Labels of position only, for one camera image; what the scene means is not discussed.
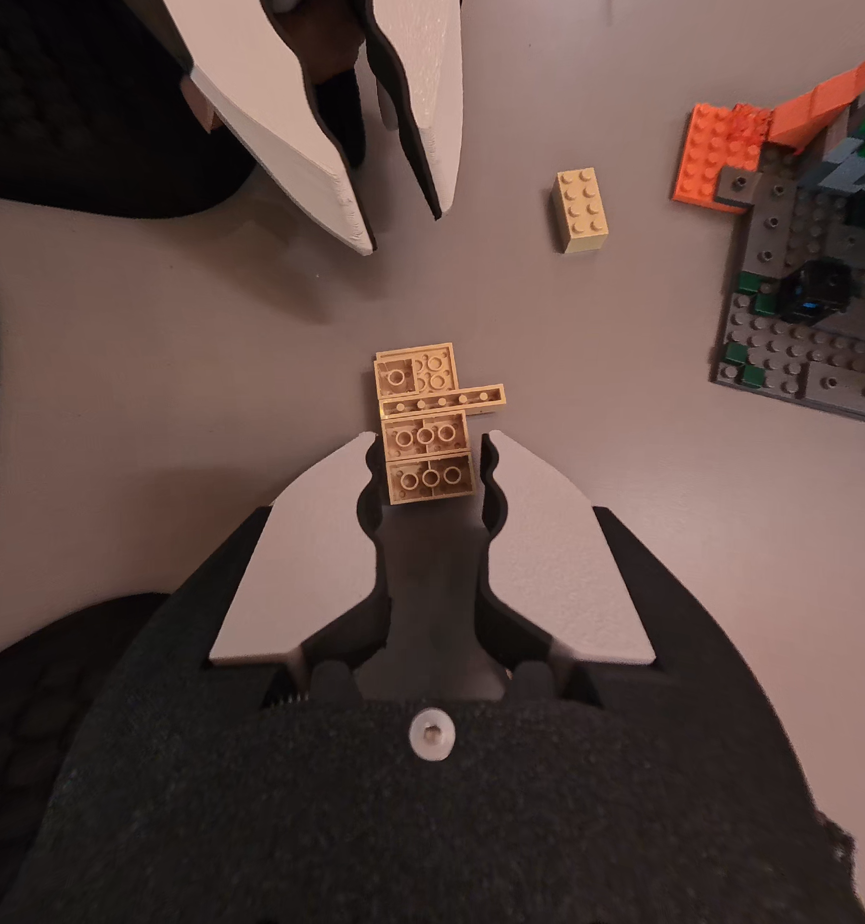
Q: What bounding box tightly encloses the tan eight-stud toy brick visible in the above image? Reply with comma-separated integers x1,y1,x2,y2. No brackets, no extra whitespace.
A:
550,166,611,255

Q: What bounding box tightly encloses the grey toy brick castle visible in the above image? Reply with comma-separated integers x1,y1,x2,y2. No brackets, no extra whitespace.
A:
669,56,865,428

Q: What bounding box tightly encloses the tan toy plate assembly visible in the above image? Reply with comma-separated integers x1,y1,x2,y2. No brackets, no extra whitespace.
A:
372,341,507,506

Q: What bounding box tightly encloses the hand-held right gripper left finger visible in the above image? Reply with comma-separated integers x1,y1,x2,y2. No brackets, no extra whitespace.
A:
208,431,393,683

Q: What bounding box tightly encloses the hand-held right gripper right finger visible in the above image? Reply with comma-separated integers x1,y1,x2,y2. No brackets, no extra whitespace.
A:
474,431,657,681

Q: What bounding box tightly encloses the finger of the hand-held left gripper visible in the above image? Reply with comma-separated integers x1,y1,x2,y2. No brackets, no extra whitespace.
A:
362,0,465,221
159,0,377,257

